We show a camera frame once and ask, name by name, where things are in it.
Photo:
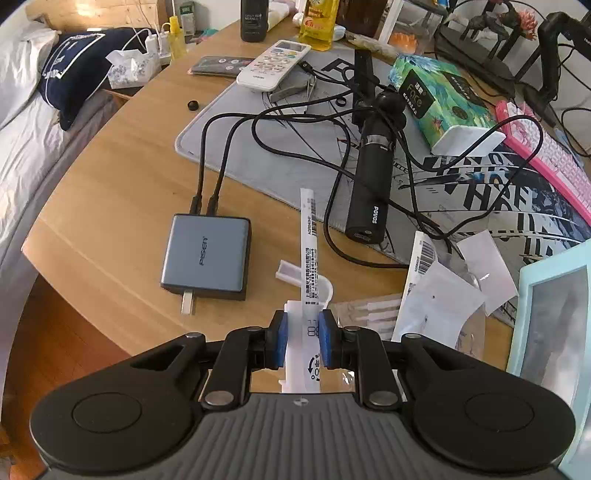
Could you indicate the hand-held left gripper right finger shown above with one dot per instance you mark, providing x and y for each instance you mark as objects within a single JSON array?
[{"x": 328, "y": 339}]

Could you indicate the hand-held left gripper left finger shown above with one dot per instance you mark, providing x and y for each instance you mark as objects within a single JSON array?
[{"x": 278, "y": 339}]

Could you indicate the white plastic part labelled bag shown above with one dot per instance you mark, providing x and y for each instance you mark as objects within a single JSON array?
[{"x": 310, "y": 258}]

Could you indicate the clear bag of white sticks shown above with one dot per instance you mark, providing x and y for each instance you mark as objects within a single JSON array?
[{"x": 364, "y": 314}]

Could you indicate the black cylindrical device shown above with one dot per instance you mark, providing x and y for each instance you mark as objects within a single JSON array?
[{"x": 371, "y": 184}]

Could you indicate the white paper slip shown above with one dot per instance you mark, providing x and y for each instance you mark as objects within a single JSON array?
[{"x": 489, "y": 267}]

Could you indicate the grey printed desk mat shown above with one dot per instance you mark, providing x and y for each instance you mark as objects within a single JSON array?
[{"x": 295, "y": 147}]

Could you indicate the small black cap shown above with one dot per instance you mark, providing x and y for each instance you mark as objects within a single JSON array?
[{"x": 193, "y": 105}]

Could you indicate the green printed tissue pack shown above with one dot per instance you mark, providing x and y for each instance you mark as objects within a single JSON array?
[{"x": 438, "y": 97}]

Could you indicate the white remote control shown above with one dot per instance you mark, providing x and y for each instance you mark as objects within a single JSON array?
[{"x": 272, "y": 64}]

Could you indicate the black smartphone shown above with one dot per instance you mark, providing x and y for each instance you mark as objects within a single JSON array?
[{"x": 217, "y": 65}]

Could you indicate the pink keyboard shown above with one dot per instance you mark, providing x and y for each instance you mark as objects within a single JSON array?
[{"x": 558, "y": 157}]

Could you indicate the white wrapped stick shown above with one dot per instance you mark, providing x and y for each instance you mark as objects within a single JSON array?
[{"x": 369, "y": 44}]

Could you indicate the white blue patterned tissue pack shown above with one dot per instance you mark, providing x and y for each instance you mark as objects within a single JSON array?
[{"x": 131, "y": 69}]

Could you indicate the grey bed sheet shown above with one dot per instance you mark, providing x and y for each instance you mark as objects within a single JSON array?
[{"x": 27, "y": 152}]

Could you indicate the yellow liquid bottle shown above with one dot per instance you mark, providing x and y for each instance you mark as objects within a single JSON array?
[{"x": 318, "y": 25}]

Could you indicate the small yellow bottle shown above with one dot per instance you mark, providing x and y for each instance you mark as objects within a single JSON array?
[{"x": 175, "y": 39}]

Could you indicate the black monitor stand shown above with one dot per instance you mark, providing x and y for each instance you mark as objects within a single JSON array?
[{"x": 480, "y": 60}]

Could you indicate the black bottle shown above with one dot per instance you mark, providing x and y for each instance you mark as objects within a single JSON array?
[{"x": 254, "y": 21}]

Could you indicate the white power strip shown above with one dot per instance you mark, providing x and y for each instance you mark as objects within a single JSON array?
[{"x": 159, "y": 41}]

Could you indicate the navy printed pillow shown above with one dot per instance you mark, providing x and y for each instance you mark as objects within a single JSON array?
[{"x": 83, "y": 64}]

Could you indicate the wooden headboard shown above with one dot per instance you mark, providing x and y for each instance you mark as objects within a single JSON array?
[{"x": 92, "y": 11}]

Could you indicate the grey wall charger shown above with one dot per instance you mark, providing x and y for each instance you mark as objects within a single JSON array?
[{"x": 205, "y": 254}]

